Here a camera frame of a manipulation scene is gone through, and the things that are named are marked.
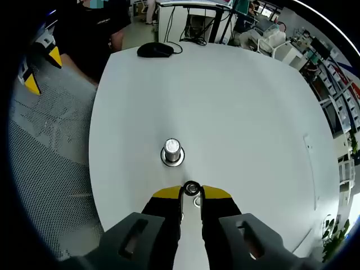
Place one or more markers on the green leafy plant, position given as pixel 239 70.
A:
pixel 336 233

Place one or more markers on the black computer mouse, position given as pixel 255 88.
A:
pixel 154 50

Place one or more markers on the large dark washer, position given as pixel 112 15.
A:
pixel 182 157

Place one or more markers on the white desk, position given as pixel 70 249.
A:
pixel 180 25

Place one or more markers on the small black monitor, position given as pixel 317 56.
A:
pixel 319 47

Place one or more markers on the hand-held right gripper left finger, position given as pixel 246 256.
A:
pixel 152 225

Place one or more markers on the grey mesh chair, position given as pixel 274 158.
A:
pixel 50 157

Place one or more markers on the white background chair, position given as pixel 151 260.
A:
pixel 274 47

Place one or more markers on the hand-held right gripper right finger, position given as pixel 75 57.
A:
pixel 233 225

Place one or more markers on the large threaded steel stud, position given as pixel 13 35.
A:
pixel 172 147

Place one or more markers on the white shelf with storage bins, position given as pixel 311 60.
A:
pixel 341 92

